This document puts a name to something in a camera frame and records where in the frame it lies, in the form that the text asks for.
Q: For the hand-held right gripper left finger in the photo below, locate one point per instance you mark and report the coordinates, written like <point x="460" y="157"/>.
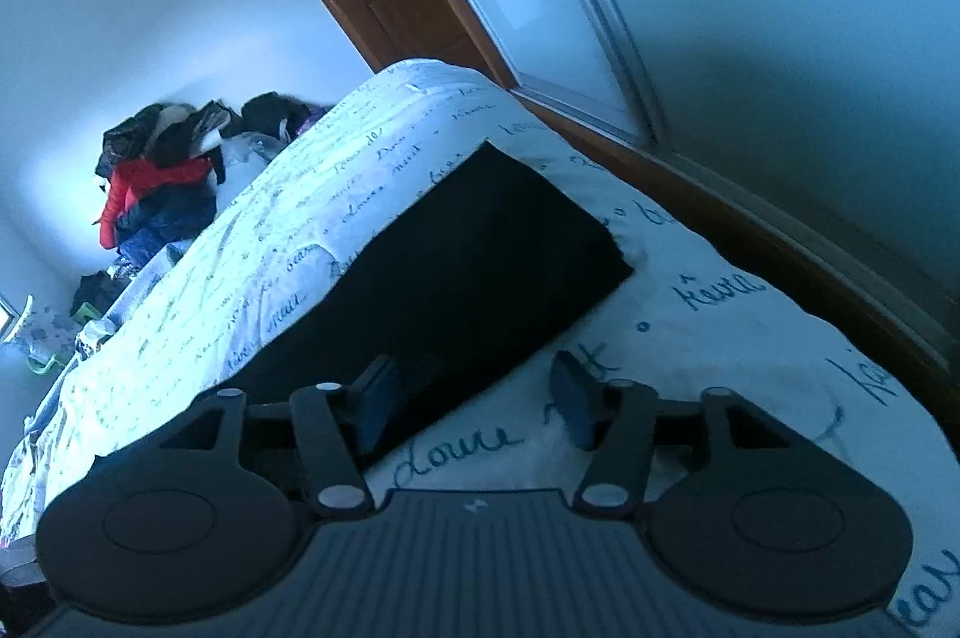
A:
<point x="373" y="409"/>

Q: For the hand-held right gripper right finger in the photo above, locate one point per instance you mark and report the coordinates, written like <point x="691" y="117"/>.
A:
<point x="576" y="402"/>

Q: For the black pants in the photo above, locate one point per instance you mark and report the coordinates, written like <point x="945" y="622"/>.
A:
<point x="465" y="263"/>

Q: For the white script-printed bedsheet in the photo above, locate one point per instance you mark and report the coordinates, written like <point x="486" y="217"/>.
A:
<point x="712" y="338"/>

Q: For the blue knit blanket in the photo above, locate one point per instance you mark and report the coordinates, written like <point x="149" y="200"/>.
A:
<point x="154" y="270"/>

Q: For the clear plastic bag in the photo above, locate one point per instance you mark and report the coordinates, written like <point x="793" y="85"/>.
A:
<point x="251" y="149"/>

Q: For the black garment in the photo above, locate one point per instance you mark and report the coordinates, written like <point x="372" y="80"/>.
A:
<point x="97" y="291"/>

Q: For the red puffer jacket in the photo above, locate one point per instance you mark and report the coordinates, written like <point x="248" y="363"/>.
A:
<point x="142" y="180"/>

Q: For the green plastic chair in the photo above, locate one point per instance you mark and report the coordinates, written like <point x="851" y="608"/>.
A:
<point x="46" y="364"/>

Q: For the pile of clothes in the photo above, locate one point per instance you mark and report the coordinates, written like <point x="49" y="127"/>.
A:
<point x="172" y="135"/>

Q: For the floral pillow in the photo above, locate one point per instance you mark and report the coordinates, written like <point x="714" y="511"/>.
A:
<point x="41" y="327"/>

